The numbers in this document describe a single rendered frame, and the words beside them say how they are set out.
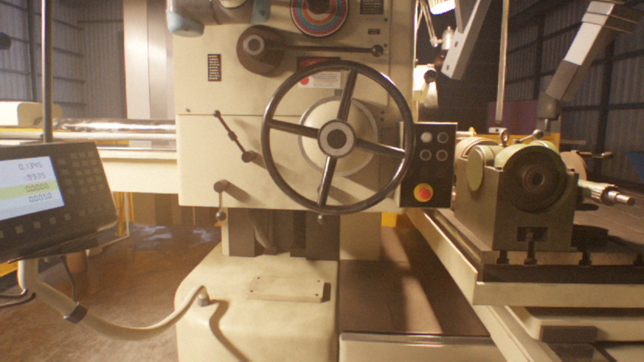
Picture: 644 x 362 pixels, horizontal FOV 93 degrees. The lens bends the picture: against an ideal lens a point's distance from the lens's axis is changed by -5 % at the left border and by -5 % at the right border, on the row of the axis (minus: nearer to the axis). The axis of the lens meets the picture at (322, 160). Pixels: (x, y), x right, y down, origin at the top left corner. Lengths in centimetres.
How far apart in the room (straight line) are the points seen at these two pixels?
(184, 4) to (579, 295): 124
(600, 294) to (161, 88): 198
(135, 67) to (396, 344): 180
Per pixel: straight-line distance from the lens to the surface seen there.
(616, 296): 125
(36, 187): 90
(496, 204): 101
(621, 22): 44
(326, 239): 177
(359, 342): 131
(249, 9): 71
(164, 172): 150
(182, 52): 114
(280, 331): 132
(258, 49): 98
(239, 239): 186
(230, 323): 137
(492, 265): 109
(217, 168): 109
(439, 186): 96
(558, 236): 113
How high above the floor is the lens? 136
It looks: 7 degrees down
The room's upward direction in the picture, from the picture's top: 1 degrees clockwise
